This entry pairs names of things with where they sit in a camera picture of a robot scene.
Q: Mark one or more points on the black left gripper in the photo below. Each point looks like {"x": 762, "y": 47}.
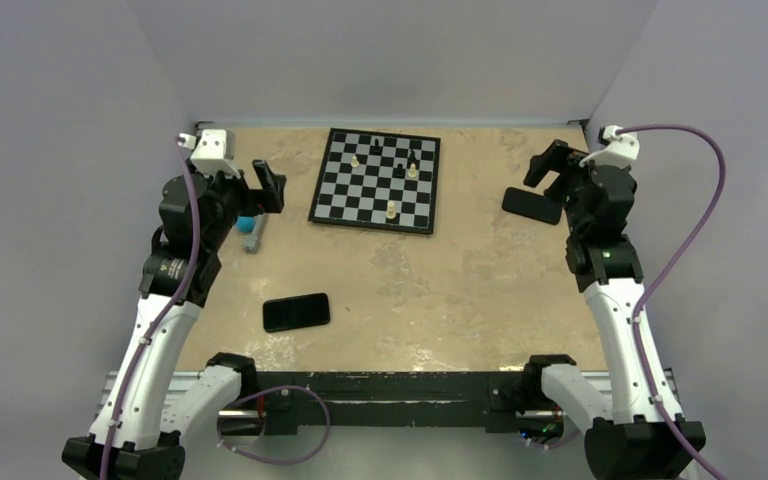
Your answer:
{"x": 270, "y": 184}

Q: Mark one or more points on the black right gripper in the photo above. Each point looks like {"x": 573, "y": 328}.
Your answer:
{"x": 559, "y": 157}

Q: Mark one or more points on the black smartphone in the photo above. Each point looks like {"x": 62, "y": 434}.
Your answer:
{"x": 296, "y": 312}

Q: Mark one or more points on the black phone case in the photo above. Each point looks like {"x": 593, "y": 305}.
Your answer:
{"x": 266, "y": 324}

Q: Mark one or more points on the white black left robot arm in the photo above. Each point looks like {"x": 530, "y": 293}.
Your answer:
{"x": 133, "y": 436}

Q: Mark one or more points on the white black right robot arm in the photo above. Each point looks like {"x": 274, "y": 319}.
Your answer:
{"x": 639, "y": 431}

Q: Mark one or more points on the blue grey red tool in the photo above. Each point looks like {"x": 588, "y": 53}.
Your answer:
{"x": 252, "y": 228}

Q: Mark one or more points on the black white chessboard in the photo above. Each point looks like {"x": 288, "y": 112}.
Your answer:
{"x": 357, "y": 197}

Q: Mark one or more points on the white chess piece front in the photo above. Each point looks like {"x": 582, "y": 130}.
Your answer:
{"x": 391, "y": 211}

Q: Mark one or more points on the black chess piece right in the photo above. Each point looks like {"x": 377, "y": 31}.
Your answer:
{"x": 413, "y": 161}

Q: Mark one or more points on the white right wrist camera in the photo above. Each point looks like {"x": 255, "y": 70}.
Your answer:
{"x": 619, "y": 149}

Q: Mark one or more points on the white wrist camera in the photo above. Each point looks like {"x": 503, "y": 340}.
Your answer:
{"x": 211, "y": 151}
{"x": 619, "y": 149}

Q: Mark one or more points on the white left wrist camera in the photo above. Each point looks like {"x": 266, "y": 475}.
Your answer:
{"x": 211, "y": 151}

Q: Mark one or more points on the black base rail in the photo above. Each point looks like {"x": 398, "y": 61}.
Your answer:
{"x": 496, "y": 403}

